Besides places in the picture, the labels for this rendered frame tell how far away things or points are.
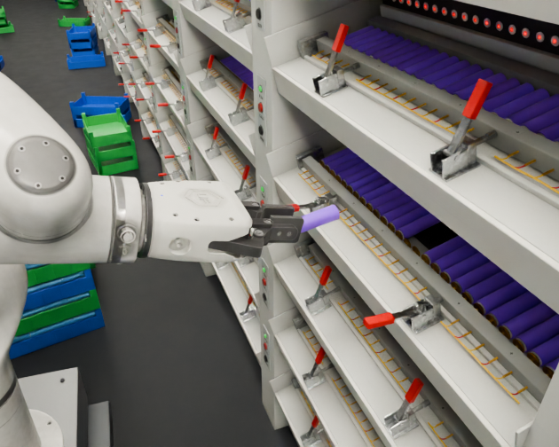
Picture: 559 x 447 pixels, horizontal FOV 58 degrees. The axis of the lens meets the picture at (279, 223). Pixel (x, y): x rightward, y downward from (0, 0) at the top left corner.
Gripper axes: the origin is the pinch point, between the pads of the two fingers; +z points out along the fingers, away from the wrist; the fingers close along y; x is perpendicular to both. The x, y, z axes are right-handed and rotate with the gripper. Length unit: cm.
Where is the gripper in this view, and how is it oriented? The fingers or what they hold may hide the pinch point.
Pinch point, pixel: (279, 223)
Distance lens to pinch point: 56.7
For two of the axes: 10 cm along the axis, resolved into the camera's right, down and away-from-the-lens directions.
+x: -2.4, 8.7, 4.4
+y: -3.7, -5.0, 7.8
